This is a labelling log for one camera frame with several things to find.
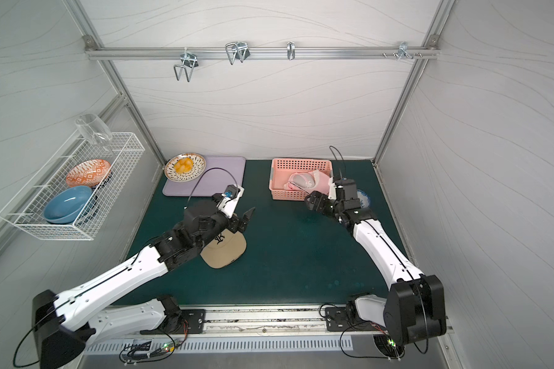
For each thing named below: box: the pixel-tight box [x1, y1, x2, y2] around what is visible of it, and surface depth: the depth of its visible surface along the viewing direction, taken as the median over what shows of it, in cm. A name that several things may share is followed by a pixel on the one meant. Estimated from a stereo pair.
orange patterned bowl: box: [66, 159, 112, 187], surface depth 72 cm
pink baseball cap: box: [283, 169, 331, 193], surface depth 106 cm
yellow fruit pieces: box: [173, 157, 194, 174], surface depth 117 cm
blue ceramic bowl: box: [43, 185, 93, 225], surface depth 62 cm
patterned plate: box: [163, 152, 207, 183], surface depth 117 cm
